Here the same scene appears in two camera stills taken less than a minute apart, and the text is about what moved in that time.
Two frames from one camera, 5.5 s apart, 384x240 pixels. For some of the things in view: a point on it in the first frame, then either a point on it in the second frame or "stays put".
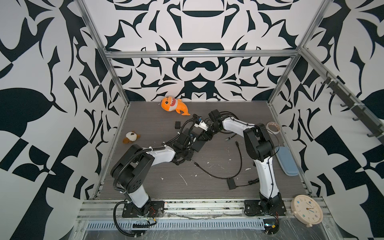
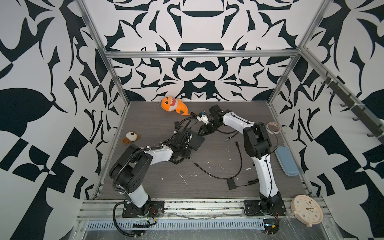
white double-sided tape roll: [273, 127] stays put
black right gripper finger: [202, 137] → [203, 131]
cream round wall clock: [307, 210] stays put
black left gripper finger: [178, 161] stays put
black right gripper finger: [209, 136] → [210, 128]
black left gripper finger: [188, 154] stays put
